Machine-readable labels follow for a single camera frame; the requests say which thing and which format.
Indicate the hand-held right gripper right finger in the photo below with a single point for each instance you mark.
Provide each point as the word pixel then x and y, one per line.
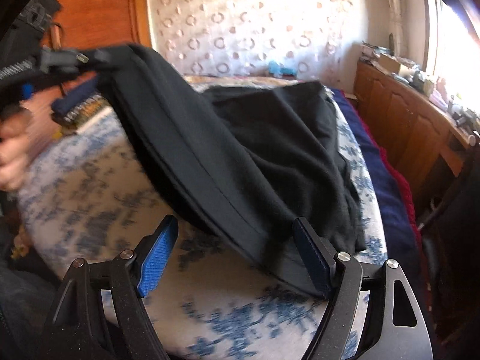
pixel 312 257

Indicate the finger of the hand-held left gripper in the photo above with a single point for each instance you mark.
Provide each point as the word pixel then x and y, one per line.
pixel 75 59

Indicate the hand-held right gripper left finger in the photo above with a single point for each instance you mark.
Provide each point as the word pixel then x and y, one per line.
pixel 157 260

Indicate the black garment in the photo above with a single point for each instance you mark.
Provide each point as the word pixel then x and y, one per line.
pixel 225 146

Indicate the person's left hand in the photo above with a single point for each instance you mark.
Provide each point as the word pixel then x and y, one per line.
pixel 13 153

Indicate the folded navy cloth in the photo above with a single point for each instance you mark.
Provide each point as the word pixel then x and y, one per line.
pixel 73 97

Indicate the striped folded cloth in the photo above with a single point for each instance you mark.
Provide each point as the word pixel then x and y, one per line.
pixel 84 110

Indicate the wooden wardrobe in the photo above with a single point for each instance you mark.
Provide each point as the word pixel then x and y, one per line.
pixel 97 7

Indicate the blue floral bed sheet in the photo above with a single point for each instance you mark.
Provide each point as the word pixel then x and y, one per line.
pixel 93 187

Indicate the navy blue blanket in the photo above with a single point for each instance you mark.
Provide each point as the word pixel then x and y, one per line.
pixel 382 180

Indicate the red blanket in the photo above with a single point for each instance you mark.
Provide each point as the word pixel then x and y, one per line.
pixel 407 210

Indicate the black chair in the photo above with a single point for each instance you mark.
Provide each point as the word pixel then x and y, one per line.
pixel 453 240

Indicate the person's leg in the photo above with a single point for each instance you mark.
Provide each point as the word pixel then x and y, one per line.
pixel 22 318

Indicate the wooden cabinet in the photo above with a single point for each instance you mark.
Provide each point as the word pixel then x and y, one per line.
pixel 405 127

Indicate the cream floral blanket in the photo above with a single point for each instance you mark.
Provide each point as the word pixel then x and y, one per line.
pixel 240 81

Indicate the circle patterned curtain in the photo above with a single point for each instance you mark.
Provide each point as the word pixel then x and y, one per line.
pixel 255 22

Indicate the blue toy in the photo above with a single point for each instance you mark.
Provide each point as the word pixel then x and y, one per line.
pixel 281 69

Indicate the cardboard box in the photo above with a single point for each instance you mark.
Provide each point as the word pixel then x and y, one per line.
pixel 388 63

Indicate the pink packet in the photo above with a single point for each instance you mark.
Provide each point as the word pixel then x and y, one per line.
pixel 440 92

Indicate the window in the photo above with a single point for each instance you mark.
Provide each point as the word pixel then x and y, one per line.
pixel 453 45

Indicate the white lace curtain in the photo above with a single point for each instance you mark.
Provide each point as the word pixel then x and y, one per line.
pixel 393 7

